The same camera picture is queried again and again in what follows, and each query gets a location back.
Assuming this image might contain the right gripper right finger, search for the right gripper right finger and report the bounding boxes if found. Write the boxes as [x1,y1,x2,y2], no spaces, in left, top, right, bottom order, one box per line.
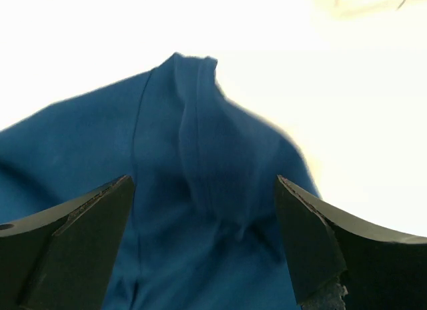
[275,177,426,310]

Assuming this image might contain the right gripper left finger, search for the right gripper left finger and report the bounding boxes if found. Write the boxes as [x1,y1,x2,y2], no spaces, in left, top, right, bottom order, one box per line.
[1,175,134,310]

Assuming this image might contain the blue polo t-shirt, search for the blue polo t-shirt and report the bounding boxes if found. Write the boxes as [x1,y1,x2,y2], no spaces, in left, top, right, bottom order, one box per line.
[1,54,316,309]

